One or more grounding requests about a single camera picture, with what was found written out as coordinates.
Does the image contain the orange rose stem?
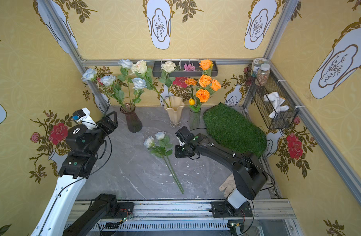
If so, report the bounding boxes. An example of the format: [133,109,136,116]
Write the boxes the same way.
[199,74,212,88]
[205,79,221,100]
[199,60,214,77]

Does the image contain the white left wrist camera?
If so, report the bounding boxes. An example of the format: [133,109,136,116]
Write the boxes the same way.
[72,108,97,130]

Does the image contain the orange marigold flower stem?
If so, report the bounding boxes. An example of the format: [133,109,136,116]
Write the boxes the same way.
[185,78,197,99]

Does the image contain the pink flower in planter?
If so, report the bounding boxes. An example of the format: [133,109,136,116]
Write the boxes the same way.
[184,64,196,71]

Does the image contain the green artificial grass mat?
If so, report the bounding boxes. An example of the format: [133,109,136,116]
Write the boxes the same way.
[203,103,267,157]

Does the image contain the dark purple glass vase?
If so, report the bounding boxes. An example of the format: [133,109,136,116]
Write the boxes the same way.
[120,103,143,133]

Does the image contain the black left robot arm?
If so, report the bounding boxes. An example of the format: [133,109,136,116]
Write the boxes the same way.
[32,108,134,236]

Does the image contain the white rose top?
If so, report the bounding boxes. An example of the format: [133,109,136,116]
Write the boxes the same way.
[155,131,184,194]

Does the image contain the clear glass vase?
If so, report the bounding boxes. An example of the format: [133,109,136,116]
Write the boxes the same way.
[188,108,201,129]

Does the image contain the white cloth figure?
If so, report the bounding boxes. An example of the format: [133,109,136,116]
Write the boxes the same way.
[263,92,289,119]

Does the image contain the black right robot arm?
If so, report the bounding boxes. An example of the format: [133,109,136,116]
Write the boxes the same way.
[175,126,269,218]

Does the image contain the black wire wall basket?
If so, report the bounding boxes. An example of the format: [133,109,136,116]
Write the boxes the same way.
[249,72,299,129]

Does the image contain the white rose bottom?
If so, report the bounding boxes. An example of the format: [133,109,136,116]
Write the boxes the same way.
[132,78,147,104]

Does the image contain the beige work glove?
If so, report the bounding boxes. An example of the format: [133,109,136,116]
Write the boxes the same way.
[219,174,236,198]

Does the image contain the cream ruffled vase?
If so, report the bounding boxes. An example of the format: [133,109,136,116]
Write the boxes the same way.
[164,96,185,128]

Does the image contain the grey wall planter shelf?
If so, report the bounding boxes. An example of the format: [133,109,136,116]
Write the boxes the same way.
[152,60,204,77]

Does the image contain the yellow orange tulip stem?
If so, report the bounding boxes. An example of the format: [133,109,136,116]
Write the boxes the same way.
[189,98,202,113]

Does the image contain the glass jar with floral lid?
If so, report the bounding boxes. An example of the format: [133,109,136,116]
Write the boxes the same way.
[251,58,268,77]

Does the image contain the small orange marigold stem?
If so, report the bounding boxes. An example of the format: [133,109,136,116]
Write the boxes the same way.
[195,89,210,112]

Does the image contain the jar with white lid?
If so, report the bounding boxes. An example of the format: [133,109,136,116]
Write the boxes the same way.
[255,64,271,86]

